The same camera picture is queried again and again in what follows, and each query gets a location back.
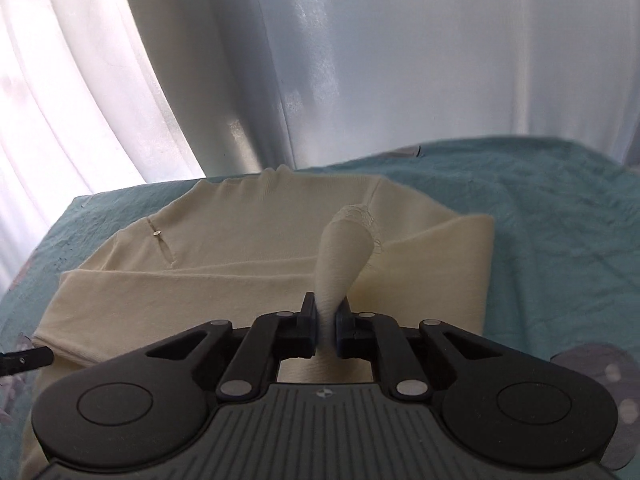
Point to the cream knit sweater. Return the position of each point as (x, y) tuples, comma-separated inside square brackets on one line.
[(225, 240)]

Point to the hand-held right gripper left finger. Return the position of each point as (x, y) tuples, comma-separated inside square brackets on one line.
[(311, 327)]

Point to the sheer white curtain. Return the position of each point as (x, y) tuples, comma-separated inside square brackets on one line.
[(75, 110)]

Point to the white window post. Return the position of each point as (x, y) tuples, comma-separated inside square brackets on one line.
[(210, 85)]

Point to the pale grey curtain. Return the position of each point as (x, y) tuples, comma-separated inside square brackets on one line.
[(450, 60)]

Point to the teal mushroom print bedsheet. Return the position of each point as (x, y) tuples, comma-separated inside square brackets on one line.
[(550, 235)]

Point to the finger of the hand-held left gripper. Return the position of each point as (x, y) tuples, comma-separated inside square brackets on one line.
[(30, 359)]

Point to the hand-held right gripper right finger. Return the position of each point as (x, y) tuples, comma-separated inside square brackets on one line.
[(341, 332)]

